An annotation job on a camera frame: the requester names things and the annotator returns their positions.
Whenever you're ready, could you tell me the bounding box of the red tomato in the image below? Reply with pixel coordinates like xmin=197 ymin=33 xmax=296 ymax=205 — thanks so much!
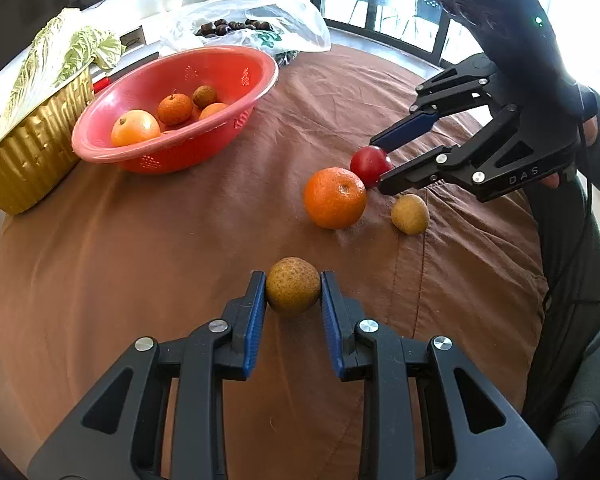
xmin=349 ymin=145 xmax=392 ymax=188

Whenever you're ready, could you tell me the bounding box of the brown longan fruit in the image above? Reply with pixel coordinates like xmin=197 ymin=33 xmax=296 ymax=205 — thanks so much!
xmin=391 ymin=194 xmax=429 ymax=235
xmin=265 ymin=257 xmax=321 ymax=316

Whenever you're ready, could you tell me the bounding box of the person right hand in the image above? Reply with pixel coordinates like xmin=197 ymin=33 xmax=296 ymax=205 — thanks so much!
xmin=541 ymin=174 xmax=560 ymax=190

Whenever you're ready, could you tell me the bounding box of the grey chair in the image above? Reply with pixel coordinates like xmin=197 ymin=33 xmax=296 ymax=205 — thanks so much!
xmin=521 ymin=179 xmax=600 ymax=466

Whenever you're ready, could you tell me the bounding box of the large orange on table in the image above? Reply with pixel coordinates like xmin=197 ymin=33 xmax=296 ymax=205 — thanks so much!
xmin=303 ymin=167 xmax=367 ymax=230

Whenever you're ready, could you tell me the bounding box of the brown tablecloth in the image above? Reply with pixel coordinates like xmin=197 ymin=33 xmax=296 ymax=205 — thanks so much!
xmin=0 ymin=47 xmax=546 ymax=442

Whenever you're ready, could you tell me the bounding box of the clear plastic bag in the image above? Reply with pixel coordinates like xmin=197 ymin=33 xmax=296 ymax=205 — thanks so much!
xmin=161 ymin=0 xmax=332 ymax=65

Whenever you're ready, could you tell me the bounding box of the red plastic colander bowl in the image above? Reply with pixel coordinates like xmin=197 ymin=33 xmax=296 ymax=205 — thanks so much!
xmin=72 ymin=47 xmax=278 ymax=174

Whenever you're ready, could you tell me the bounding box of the dark chestnuts pile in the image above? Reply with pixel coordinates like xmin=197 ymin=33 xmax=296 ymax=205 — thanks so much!
xmin=195 ymin=18 xmax=273 ymax=38

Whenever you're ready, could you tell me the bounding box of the small yellowish fruit in bowl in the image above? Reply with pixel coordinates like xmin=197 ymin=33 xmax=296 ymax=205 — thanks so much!
xmin=192 ymin=84 xmax=218 ymax=110

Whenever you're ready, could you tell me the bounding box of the gold foil tray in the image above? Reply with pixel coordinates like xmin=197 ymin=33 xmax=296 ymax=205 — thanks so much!
xmin=0 ymin=67 xmax=94 ymax=216

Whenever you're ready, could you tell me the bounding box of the napa cabbage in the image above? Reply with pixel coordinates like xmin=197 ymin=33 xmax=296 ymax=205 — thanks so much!
xmin=1 ymin=8 xmax=125 ymax=128

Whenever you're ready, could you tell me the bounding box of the black cable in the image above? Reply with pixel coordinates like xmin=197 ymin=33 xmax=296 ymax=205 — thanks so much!
xmin=542 ymin=84 xmax=600 ymax=311

